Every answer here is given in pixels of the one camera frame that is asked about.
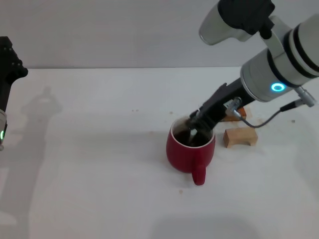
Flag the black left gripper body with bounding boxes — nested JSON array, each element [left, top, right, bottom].
[[0, 72, 16, 111]]

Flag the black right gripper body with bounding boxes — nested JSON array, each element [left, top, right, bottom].
[[198, 78, 255, 130]]

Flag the spoon with light blue handle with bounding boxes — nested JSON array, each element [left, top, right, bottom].
[[189, 128, 198, 145]]

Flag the red ceramic coffee cup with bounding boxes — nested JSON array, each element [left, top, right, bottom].
[[165, 117, 215, 187]]

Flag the light wooden spoon rest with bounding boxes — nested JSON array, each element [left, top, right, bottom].
[[223, 126, 258, 149]]

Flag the dark orange wooden block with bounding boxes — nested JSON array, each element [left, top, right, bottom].
[[220, 106, 247, 122]]

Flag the black cable with metal connector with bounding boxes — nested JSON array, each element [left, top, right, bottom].
[[225, 86, 318, 129]]

